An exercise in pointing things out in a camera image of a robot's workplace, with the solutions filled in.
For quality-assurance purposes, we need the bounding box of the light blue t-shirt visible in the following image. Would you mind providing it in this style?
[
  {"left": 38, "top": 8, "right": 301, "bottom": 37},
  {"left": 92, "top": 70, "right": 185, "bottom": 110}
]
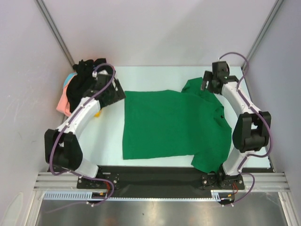
[{"left": 63, "top": 73, "right": 77, "bottom": 88}]

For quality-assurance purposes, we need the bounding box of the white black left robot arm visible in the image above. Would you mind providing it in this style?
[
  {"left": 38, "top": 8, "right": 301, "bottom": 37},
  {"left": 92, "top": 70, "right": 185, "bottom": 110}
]
[{"left": 44, "top": 73, "right": 126, "bottom": 188}]

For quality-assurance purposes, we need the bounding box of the aluminium corner frame post right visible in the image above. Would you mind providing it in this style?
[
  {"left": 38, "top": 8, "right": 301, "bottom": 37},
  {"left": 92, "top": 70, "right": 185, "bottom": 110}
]
[{"left": 246, "top": 0, "right": 284, "bottom": 62}]

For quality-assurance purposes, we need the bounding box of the white slotted cable duct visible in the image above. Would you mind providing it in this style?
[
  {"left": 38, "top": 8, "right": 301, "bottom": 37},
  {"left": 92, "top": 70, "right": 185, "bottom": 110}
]
[{"left": 43, "top": 190, "right": 234, "bottom": 202}]

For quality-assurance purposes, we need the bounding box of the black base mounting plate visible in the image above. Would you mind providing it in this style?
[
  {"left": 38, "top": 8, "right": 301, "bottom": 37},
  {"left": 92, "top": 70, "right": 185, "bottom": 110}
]
[{"left": 48, "top": 164, "right": 276, "bottom": 200}]

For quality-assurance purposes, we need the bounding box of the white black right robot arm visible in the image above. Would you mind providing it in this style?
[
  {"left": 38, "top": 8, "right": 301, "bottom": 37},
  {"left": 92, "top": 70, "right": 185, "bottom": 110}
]
[{"left": 201, "top": 61, "right": 271, "bottom": 190}]

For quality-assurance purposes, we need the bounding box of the aluminium front rail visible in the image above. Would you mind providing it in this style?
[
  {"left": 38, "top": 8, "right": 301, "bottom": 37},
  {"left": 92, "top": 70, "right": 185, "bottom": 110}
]
[{"left": 33, "top": 172, "right": 291, "bottom": 192}]

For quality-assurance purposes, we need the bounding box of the green t-shirt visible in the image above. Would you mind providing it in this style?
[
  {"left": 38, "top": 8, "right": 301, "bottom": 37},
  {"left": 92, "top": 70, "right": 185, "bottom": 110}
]
[{"left": 122, "top": 78, "right": 232, "bottom": 173}]

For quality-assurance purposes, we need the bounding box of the aluminium corner frame post left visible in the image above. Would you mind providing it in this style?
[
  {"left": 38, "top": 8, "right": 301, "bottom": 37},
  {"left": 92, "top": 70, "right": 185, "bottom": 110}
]
[{"left": 34, "top": 0, "right": 75, "bottom": 67}]

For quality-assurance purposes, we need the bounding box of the black t-shirt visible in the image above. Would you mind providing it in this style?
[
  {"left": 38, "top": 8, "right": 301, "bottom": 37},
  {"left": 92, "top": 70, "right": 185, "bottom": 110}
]
[{"left": 66, "top": 59, "right": 100, "bottom": 113}]

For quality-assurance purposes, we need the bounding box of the pink t-shirt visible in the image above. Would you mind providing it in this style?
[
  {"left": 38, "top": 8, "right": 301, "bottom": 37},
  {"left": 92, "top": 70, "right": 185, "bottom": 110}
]
[{"left": 56, "top": 87, "right": 71, "bottom": 117}]

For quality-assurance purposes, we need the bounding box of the orange t-shirt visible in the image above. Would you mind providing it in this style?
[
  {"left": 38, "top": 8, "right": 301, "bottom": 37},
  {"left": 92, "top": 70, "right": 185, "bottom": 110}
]
[{"left": 94, "top": 58, "right": 107, "bottom": 64}]

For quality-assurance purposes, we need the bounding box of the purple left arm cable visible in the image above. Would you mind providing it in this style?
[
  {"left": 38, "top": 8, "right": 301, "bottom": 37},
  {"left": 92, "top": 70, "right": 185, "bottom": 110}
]
[{"left": 46, "top": 63, "right": 117, "bottom": 212}]

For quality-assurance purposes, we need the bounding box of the yellow t-shirt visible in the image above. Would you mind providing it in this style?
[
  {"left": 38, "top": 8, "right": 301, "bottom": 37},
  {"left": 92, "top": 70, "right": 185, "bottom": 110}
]
[{"left": 94, "top": 110, "right": 101, "bottom": 118}]

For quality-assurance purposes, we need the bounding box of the aluminium corner frame post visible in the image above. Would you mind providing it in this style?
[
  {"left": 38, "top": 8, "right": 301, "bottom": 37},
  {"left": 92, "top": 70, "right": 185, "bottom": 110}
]
[
  {"left": 246, "top": 0, "right": 284, "bottom": 62},
  {"left": 34, "top": 0, "right": 75, "bottom": 67}
]

